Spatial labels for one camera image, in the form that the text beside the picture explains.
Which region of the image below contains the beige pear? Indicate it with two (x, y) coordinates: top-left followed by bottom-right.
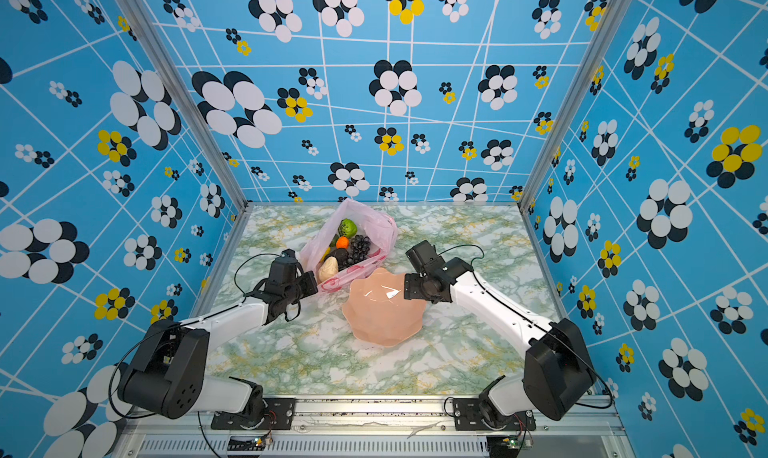
(317, 256), (339, 283)

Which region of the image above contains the pink wavy plate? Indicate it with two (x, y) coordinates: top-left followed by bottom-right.
(342, 268), (426, 347)

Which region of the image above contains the pink plastic bag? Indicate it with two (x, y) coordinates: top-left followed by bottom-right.
(299, 200), (398, 294)

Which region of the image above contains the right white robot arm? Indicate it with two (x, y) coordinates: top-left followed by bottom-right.
(404, 240), (598, 429)

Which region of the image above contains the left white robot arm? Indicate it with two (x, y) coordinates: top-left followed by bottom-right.
(108, 249), (318, 426)

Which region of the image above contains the dark green avocado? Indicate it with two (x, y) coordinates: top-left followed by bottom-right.
(328, 248), (353, 270)

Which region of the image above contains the green kiwi fruit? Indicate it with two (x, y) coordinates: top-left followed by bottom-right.
(337, 218), (358, 239)

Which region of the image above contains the black grape bunch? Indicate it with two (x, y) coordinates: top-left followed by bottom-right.
(347, 235), (371, 266)

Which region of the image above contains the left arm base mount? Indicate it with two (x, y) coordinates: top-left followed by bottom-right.
(210, 397), (297, 432)

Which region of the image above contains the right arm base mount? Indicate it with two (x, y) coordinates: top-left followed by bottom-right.
(443, 397), (537, 433)

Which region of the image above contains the aluminium front rail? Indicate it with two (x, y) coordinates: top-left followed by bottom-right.
(114, 395), (635, 457)

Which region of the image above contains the left corner aluminium post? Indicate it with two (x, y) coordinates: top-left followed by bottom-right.
(115, 0), (248, 213)

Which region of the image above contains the corner aluminium post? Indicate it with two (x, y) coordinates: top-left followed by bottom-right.
(115, 0), (248, 213)
(519, 0), (632, 211)

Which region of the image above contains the right corner aluminium post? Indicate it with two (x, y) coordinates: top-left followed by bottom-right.
(519, 0), (632, 211)

